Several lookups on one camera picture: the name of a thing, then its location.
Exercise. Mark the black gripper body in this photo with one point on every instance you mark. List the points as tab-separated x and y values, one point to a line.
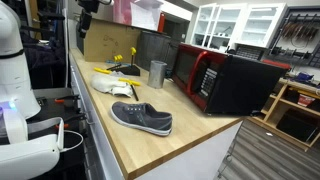
88	5

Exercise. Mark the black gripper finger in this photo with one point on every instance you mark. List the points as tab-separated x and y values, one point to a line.
88	20
82	26

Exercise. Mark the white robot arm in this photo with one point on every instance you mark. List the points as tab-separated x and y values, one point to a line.
13	66

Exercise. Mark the flat teal object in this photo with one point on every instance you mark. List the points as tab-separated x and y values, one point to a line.
110	62

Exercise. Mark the red upright object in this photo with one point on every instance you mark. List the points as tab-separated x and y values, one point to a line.
161	22

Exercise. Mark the small teal object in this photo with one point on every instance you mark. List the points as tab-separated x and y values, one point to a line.
168	73

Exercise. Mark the blue object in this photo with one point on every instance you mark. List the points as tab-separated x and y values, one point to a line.
304	77

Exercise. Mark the brown cardboard box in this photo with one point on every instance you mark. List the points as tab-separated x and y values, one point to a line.
106	41

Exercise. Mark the dark purple fabric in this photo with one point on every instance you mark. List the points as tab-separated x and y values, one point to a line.
43	58

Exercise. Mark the white paper sheet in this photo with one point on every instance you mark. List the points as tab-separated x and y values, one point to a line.
145	15

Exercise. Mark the white cloth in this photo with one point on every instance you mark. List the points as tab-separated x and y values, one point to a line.
108	85

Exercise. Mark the dark grey bin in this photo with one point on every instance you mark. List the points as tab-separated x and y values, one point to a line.
153	48

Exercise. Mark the grey metal cylinder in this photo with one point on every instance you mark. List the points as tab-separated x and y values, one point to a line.
156	75

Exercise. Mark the grey canvas shoe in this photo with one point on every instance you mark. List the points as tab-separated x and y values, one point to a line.
141	117

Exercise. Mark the white glass door cabinet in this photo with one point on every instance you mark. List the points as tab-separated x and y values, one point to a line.
233	23

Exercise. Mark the black ribbed crate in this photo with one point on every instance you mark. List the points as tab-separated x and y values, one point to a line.
250	52

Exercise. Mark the red and black microwave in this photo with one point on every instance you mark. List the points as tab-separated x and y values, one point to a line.
240	85

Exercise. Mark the wooden shelf unit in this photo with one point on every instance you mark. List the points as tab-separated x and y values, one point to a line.
280	106

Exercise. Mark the black pegboard tool rack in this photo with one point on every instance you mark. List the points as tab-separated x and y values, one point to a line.
300	33

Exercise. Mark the red box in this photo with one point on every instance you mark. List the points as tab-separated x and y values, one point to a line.
305	100

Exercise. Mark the black storage bin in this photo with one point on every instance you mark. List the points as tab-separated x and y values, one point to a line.
296	126

